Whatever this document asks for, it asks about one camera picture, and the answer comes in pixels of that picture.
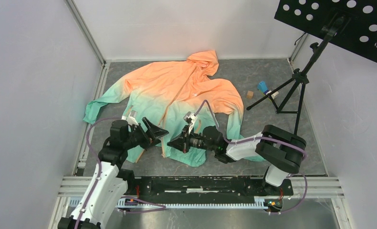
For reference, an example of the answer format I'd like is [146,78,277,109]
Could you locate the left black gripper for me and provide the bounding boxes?
[123,117,168,151]

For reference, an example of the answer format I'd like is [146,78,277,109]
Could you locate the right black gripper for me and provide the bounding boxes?
[167,125,217,154]

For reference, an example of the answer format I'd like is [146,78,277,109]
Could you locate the orange and mint hooded jacket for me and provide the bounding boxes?
[84,50,244,167]

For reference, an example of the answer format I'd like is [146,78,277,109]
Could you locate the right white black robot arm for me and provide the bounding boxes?
[168,125,307,195]

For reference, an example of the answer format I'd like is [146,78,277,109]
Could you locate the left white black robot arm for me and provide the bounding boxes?
[57,116,169,229]

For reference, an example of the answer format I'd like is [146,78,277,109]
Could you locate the small wooden cube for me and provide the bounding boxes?
[246,91,254,99]

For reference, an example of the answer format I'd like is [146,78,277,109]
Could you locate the blue block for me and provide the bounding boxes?
[257,81,269,94]

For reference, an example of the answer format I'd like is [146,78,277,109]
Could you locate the small white block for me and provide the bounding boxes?
[266,91,279,99]

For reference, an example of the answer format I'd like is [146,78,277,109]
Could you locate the black tripod stand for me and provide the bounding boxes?
[246,15,350,135]

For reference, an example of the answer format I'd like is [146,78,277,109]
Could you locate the black perforated tray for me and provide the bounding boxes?
[274,0,377,63]

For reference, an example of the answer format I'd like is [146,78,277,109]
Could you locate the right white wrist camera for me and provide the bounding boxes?
[183,112,197,134]

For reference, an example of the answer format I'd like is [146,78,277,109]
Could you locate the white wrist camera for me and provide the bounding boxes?
[122,110,139,125]
[183,112,197,134]

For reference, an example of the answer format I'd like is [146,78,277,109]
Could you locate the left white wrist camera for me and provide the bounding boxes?
[122,110,139,125]

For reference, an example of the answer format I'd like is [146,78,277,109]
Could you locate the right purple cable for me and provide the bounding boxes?
[194,100,309,215]

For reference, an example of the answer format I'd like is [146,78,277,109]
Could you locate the purple cable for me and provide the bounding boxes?
[194,100,309,215]
[73,117,167,229]

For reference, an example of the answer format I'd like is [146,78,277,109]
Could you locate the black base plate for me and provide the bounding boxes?
[126,176,293,204]

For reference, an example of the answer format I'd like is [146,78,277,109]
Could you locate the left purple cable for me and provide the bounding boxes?
[73,117,167,229]

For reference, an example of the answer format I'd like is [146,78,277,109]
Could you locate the aluminium frame rail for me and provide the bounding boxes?
[58,176,345,198]

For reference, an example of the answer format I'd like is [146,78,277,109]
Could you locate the white slotted cable duct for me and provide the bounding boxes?
[115,198,268,210]

